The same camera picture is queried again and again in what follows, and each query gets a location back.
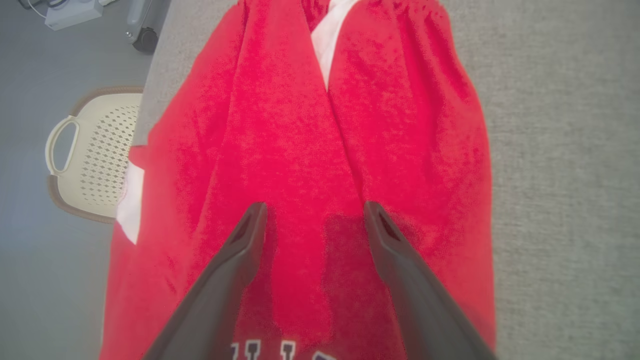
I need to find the grey cart leg with caster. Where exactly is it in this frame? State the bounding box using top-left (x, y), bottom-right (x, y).
top-left (125, 0), bottom-right (172, 55)

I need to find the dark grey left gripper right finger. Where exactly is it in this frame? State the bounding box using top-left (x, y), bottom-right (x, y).
top-left (363, 201), bottom-right (497, 360)

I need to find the red basketball jersey garment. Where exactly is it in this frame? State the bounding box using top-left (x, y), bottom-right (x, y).
top-left (99, 0), bottom-right (497, 360)

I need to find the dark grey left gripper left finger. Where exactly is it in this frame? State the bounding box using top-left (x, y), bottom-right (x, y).
top-left (142, 202), bottom-right (269, 360)

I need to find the cream plastic laundry basket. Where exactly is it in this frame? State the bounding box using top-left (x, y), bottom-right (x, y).
top-left (45, 87), bottom-right (146, 225)

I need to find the white power adapter box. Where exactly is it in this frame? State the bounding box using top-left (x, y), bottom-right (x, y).
top-left (44, 0), bottom-right (105, 31)

